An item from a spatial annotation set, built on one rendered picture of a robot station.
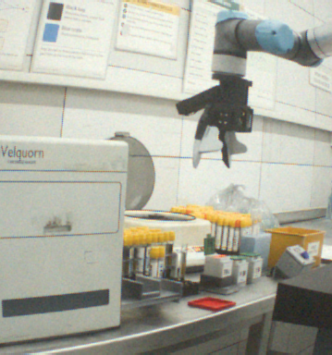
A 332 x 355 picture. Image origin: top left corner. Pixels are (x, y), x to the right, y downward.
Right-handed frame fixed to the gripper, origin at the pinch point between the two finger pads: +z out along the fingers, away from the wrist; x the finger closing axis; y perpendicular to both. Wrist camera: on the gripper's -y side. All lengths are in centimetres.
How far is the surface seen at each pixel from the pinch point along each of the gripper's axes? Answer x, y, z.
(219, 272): -2.2, 6.9, 20.5
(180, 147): 62, -44, 0
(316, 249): 40.0, 15.7, 19.7
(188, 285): -9.3, 3.9, 22.8
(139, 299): -32.5, 7.6, 20.9
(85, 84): 14, -47, -16
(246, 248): 17.6, 3.5, 18.4
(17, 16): -13, -55, -34
